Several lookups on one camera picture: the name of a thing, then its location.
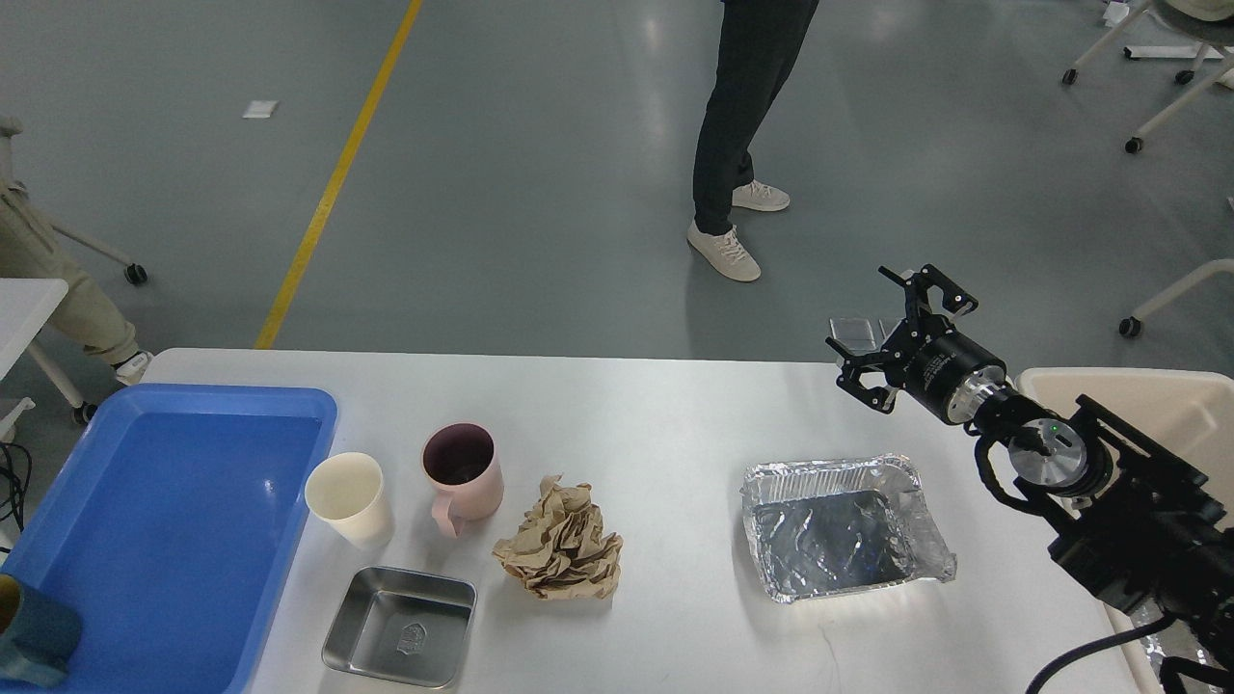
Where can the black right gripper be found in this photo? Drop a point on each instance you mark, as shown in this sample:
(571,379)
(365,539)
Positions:
(944,370)

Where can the pink mug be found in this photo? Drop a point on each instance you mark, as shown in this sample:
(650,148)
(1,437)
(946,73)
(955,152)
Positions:
(461,463)

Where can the square stainless steel tray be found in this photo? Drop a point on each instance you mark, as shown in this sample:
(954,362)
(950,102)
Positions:
(402,626)

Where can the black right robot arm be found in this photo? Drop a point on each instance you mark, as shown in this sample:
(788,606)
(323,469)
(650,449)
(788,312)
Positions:
(1133,522)

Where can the clear floor plate right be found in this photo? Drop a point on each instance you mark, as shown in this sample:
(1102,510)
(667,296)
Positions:
(887,330)

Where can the clear floor plate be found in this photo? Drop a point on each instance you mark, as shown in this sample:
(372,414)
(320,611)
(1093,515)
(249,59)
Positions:
(887,330)
(856,335)

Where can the clear floor plate left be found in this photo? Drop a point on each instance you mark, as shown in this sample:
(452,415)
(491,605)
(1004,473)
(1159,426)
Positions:
(856,335)

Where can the aluminium foil tray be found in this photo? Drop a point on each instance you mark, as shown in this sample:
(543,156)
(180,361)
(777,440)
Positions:
(829,528)

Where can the white chair leg right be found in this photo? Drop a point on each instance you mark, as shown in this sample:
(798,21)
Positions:
(1131,326)

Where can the beige plastic bin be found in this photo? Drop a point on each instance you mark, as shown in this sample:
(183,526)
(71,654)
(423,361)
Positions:
(1189,413)

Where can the person in dark trousers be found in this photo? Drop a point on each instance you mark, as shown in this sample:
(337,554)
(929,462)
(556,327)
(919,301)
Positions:
(758,47)

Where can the crumpled brown paper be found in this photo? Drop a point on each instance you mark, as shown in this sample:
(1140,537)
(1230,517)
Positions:
(561,550)

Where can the cream paper cup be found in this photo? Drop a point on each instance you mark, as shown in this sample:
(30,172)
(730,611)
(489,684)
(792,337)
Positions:
(347,492)

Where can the blue plastic tray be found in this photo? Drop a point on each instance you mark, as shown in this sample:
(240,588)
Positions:
(171,530)

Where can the white chair left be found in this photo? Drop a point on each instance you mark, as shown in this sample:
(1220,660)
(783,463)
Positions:
(134,272)

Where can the white side table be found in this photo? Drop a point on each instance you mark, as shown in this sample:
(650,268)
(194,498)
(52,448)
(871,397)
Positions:
(26,307)

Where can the teal cup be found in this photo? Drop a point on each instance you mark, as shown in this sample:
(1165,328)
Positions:
(38,635)

